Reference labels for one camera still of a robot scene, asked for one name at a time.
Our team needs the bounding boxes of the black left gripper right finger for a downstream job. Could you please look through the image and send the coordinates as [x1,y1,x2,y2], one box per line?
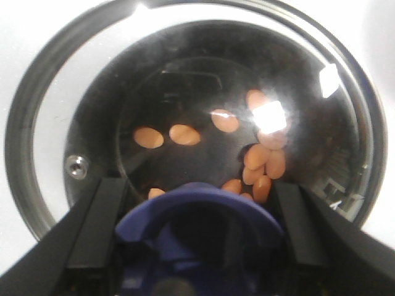
[273,182,394,295]

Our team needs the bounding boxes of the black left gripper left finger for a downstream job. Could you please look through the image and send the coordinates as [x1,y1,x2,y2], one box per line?
[1,178,128,295]

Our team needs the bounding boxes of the orange ham slices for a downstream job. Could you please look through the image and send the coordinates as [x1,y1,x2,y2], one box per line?
[125,89,286,204]

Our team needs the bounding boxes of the dark blue saucepan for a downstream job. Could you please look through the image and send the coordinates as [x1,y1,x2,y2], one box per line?
[64,20,378,221]

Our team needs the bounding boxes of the glass lid with blue knob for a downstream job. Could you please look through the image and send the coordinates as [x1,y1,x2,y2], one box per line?
[1,1,394,295]

